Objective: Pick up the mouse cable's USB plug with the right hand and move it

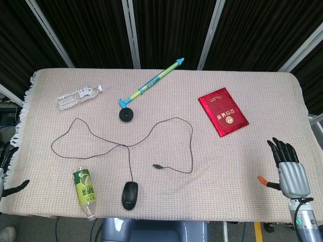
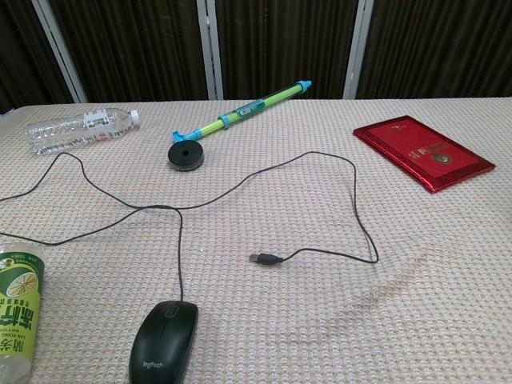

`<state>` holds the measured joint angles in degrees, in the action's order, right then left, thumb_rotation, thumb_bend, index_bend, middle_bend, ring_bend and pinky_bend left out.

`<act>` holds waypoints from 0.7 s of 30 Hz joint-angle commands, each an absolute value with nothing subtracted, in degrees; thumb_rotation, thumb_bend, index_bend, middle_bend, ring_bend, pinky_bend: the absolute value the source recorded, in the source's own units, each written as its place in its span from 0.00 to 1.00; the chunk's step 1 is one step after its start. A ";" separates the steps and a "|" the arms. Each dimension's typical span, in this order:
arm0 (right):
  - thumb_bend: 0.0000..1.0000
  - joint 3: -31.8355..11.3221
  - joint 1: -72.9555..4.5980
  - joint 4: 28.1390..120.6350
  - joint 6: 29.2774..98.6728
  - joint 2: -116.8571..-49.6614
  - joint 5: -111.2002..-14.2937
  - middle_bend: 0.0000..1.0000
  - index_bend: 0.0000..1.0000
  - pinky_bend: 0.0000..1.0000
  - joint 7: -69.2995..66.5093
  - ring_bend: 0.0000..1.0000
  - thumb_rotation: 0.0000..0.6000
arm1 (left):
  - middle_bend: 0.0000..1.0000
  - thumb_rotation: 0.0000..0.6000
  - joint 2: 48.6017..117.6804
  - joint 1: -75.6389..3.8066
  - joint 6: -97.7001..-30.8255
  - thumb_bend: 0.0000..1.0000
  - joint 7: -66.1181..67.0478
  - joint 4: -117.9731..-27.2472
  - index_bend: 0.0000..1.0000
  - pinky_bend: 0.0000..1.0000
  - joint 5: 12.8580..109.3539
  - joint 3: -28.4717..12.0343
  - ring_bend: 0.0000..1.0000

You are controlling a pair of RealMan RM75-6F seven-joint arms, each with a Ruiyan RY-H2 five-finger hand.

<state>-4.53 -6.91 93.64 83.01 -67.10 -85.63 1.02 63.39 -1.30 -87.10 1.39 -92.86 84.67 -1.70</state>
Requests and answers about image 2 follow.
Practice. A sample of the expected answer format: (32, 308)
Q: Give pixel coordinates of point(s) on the beige woven tablecloth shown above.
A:
(280, 320)

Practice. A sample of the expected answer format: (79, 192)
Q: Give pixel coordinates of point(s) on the green label drink bottle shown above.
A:
(18, 304)

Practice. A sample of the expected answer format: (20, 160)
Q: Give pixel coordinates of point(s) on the black Logitech computer mouse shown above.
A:
(164, 344)

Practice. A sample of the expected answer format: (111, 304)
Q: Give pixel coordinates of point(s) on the green and blue toy pump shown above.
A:
(240, 113)

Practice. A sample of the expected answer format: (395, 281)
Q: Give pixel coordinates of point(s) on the red certificate folder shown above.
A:
(420, 152)

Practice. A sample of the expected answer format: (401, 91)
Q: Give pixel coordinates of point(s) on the clear plastic water bottle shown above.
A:
(72, 130)

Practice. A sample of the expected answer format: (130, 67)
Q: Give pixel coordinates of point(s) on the black round disc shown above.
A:
(193, 159)

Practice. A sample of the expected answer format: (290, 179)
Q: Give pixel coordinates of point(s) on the white partition post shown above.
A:
(60, 52)
(210, 52)
(357, 52)

